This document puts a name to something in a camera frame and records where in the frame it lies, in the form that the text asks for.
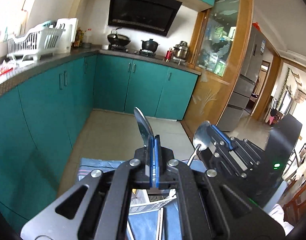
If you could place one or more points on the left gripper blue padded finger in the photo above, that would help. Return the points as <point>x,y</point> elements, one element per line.
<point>158,161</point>
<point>149,152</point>

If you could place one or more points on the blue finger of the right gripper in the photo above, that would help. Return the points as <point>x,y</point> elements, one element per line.
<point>223,139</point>

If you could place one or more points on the steel spoon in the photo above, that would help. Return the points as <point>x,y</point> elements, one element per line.
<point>201,140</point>

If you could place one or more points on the silver refrigerator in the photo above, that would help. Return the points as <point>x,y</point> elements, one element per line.
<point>246,82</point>

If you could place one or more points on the white plastic utensil caddy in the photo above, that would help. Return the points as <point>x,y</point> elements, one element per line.
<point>144,201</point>

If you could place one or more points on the red bottle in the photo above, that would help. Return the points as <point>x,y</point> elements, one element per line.
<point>168,55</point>

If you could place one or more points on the blue striped cloth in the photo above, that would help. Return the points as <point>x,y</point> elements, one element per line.
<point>142,226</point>

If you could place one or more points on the gas stove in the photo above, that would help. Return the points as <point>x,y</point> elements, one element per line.
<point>131,53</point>

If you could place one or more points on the black clay pot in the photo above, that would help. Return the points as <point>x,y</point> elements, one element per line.
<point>150,45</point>

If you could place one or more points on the black wok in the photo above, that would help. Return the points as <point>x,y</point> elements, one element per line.
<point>116,39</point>

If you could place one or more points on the wooden glass sliding door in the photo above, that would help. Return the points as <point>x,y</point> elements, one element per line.
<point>217,51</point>

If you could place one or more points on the teal lower cabinets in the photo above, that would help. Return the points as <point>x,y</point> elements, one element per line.
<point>76,103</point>

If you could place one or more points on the oil bottle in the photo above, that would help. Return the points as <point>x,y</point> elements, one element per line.
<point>86,43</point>

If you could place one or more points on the white cutting board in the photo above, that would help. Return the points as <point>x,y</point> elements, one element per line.
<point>69,27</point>

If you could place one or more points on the black range hood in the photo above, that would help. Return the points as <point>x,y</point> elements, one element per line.
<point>153,16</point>

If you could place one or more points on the white dish rack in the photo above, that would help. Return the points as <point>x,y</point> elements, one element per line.
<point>40,40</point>

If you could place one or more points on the red plastic bag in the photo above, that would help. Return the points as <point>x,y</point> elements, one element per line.
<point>7,67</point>

